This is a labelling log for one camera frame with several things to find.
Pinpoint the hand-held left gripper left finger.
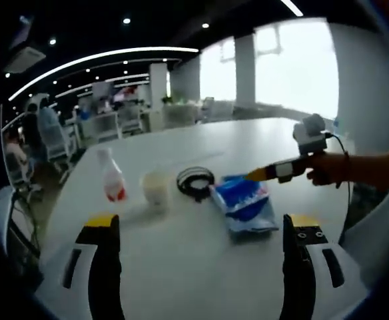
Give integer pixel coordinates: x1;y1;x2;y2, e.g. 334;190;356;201
34;214;125;320

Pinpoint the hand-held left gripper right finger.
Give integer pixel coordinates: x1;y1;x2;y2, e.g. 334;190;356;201
279;213;370;320

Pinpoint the clear packet with blue pad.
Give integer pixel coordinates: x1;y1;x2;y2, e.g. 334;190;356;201
209;185;280;243

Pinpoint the clear plastic water bottle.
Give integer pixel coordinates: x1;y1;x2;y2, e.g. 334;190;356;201
96;149;129;203

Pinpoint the white paper cup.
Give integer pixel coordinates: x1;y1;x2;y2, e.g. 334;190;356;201
143;169;171;215

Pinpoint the person's right hand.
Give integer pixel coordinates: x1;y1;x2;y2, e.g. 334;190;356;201
306;153;348;188

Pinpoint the white table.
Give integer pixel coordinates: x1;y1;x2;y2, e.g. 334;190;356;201
39;116;358;320

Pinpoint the white side desk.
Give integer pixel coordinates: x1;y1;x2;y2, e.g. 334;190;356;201
0;186;44;264

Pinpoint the white mesh office chair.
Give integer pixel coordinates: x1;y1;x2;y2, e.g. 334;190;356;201
44;126;74;165
121;106;143;135

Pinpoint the hanging display screen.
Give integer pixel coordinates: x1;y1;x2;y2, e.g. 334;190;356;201
93;81;114;98

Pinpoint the curved ceiling light strip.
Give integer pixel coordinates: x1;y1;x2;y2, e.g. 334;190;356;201
7;47;200;101

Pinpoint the ceiling air conditioner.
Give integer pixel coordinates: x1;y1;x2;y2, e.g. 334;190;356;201
4;46;47;73

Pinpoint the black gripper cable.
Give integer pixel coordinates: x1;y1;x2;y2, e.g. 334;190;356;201
324;131;352;217

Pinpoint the black cable bundle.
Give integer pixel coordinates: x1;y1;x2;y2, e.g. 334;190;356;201
9;196;41;258

